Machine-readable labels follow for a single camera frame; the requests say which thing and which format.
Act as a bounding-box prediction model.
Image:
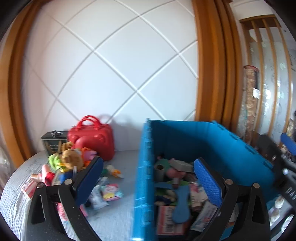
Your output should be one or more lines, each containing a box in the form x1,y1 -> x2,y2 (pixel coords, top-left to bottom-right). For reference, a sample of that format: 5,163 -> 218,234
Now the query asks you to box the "beige cosmetic bottle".
31,173 -> 42,183

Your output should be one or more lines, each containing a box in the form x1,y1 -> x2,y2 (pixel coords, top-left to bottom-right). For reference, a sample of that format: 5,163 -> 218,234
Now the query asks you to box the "green frog plush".
48,153 -> 64,171

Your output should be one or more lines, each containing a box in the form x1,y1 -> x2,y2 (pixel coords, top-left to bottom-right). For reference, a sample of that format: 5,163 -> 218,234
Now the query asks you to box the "small white duck toy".
105,165 -> 123,179

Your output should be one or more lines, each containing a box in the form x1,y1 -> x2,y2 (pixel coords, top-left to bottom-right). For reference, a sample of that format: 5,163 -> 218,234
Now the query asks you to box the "colourful pad pack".
100,183 -> 123,201

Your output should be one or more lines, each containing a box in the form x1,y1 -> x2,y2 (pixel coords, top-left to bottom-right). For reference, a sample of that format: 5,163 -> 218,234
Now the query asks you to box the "pink pig plush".
41,164 -> 56,186

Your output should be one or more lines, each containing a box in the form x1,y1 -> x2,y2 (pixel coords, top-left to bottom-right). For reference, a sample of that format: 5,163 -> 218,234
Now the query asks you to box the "brown teddy bear plush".
61,142 -> 84,171

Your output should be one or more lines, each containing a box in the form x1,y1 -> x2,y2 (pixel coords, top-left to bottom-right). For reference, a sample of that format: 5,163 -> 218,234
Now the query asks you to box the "blue bristle brush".
52,166 -> 78,186

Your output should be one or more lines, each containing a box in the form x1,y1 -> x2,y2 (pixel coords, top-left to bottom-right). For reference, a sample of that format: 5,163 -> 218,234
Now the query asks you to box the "white sachet packet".
89,186 -> 108,210

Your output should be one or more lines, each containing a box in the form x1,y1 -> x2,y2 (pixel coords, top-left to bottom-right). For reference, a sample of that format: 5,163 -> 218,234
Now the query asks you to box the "long red box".
157,206 -> 185,235

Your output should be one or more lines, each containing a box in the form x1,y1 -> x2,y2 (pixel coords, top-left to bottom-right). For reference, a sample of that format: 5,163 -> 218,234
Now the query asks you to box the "red hard carry case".
68,115 -> 115,161

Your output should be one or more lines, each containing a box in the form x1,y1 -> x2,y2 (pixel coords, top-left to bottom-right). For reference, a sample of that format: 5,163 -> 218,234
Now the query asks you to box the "red white tissue pack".
21,178 -> 38,199

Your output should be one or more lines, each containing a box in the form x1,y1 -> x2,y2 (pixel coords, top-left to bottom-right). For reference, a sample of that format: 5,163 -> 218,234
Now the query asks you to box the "patterned rolled mat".
237,65 -> 260,145

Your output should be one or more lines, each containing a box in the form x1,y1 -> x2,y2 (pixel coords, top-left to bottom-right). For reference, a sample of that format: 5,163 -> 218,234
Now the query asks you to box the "blue plastic storage crate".
132,120 -> 278,240

